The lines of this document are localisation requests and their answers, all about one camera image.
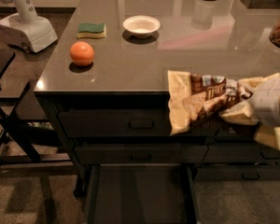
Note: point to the bottom right drawer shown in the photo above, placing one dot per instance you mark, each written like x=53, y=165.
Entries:
x=238, y=173

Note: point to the brown chip bag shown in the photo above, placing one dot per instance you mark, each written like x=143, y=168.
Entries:
x=194, y=97

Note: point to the black chair frame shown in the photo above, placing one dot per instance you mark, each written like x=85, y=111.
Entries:
x=25, y=123

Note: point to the white bowl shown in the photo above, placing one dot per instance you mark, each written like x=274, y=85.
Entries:
x=141, y=26

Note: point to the middle right drawer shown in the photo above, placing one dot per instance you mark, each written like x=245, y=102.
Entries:
x=240, y=153

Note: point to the top right drawer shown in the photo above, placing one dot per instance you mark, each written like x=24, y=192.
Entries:
x=236, y=131

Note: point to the middle left drawer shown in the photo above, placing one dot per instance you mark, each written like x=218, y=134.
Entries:
x=140, y=153

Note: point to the top left drawer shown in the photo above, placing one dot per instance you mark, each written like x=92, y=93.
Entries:
x=127, y=123

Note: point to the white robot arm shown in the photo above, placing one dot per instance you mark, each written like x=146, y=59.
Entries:
x=262, y=106

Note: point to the open bottom drawer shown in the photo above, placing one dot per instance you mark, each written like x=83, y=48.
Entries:
x=141, y=194

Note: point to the dark counter cabinet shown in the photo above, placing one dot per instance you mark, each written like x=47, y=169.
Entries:
x=222, y=38

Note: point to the orange ball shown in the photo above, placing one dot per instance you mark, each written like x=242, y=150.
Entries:
x=81, y=53

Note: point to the green yellow sponge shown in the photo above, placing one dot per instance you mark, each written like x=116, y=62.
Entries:
x=91, y=30

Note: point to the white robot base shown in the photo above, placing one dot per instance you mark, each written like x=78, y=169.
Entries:
x=25, y=29

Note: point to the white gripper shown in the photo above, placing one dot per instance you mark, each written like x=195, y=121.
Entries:
x=267, y=104

